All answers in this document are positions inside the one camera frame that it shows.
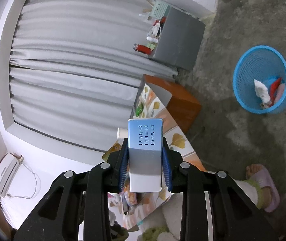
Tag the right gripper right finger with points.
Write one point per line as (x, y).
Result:
(214, 206)

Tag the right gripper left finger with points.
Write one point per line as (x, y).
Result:
(56, 216)

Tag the light blue medicine box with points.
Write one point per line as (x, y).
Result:
(145, 142)

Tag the white sock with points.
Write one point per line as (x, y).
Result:
(261, 92)

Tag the white paper cup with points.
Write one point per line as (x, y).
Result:
(122, 133)

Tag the pink paper bag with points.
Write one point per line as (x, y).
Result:
(279, 93)

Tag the purple slipper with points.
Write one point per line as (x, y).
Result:
(260, 175)

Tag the grey curtain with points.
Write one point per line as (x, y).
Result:
(74, 75)

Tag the blue plastic waste basket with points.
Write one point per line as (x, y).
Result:
(265, 64)

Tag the red thermos bottle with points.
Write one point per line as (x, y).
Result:
(142, 49)

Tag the grey cabinet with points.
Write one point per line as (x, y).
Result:
(180, 40)

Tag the mint green calendar box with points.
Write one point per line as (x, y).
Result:
(159, 9)

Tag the wall air conditioner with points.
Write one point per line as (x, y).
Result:
(8, 168)

